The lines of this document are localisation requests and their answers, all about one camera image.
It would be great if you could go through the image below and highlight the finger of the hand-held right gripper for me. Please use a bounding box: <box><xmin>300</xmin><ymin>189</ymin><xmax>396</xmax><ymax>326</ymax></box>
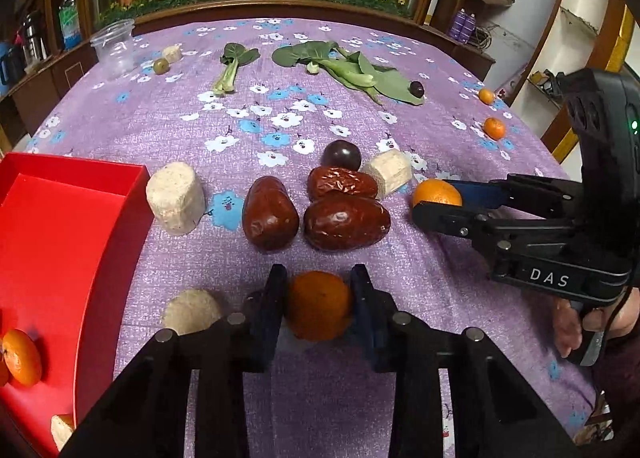
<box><xmin>411</xmin><ymin>200</ymin><xmax>576</xmax><ymax>251</ymax></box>
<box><xmin>444</xmin><ymin>176</ymin><xmax>584</xmax><ymax>220</ymax></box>

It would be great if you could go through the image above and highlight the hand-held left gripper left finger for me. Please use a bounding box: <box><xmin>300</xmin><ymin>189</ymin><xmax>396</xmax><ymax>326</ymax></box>
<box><xmin>60</xmin><ymin>264</ymin><xmax>289</xmax><ymax>458</ymax></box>

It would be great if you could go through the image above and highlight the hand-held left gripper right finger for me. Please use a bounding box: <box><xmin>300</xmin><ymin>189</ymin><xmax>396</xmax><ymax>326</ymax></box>
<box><xmin>349</xmin><ymin>264</ymin><xmax>582</xmax><ymax>458</ymax></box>

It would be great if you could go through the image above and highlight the red box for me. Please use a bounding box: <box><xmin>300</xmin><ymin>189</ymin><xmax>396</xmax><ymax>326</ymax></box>
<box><xmin>0</xmin><ymin>152</ymin><xmax>155</xmax><ymax>458</ymax></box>

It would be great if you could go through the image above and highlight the person's right hand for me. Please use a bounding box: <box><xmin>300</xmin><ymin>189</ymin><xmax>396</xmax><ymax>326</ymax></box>
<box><xmin>552</xmin><ymin>287</ymin><xmax>640</xmax><ymax>359</ymax></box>

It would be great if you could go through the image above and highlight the red date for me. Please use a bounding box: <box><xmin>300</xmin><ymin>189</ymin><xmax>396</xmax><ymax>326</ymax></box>
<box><xmin>306</xmin><ymin>165</ymin><xmax>379</xmax><ymax>201</ymax></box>
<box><xmin>242</xmin><ymin>175</ymin><xmax>301</xmax><ymax>253</ymax></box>
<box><xmin>303</xmin><ymin>197</ymin><xmax>392</xmax><ymax>252</ymax></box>

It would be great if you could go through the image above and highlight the large dark purple plum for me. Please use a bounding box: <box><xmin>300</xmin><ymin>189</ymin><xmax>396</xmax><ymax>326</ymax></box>
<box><xmin>321</xmin><ymin>139</ymin><xmax>362</xmax><ymax>171</ymax></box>

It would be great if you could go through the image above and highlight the large bok choy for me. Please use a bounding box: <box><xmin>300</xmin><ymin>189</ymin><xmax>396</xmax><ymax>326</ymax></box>
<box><xmin>271</xmin><ymin>40</ymin><xmax>426</xmax><ymax>106</ymax></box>

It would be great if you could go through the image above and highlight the purple floral tablecloth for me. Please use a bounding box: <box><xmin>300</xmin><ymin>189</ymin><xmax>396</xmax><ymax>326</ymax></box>
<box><xmin>22</xmin><ymin>18</ymin><xmax>617</xmax><ymax>458</ymax></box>

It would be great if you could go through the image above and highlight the small bok choy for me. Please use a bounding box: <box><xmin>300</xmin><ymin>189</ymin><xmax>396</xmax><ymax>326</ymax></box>
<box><xmin>212</xmin><ymin>42</ymin><xmax>261</xmax><ymax>96</ymax></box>

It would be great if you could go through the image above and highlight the clear plastic cup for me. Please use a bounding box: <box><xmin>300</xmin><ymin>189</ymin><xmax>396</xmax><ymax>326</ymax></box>
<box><xmin>90</xmin><ymin>19</ymin><xmax>137</xmax><ymax>79</ymax></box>

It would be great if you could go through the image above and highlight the wooden side cabinet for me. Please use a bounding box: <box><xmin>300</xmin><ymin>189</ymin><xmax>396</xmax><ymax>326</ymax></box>
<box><xmin>0</xmin><ymin>40</ymin><xmax>98</xmax><ymax>144</ymax></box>

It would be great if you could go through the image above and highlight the green plastic bottle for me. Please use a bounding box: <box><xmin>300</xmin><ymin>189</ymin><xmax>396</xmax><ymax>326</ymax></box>
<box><xmin>58</xmin><ymin>0</ymin><xmax>82</xmax><ymax>50</ymax></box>

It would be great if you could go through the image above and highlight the steel thermos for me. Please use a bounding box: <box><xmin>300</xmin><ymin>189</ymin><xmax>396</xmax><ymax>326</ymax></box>
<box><xmin>20</xmin><ymin>13</ymin><xmax>48</xmax><ymax>64</ymax></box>

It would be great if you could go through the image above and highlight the blue container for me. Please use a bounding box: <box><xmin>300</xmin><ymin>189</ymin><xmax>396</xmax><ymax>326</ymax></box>
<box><xmin>0</xmin><ymin>40</ymin><xmax>11</xmax><ymax>96</ymax></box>

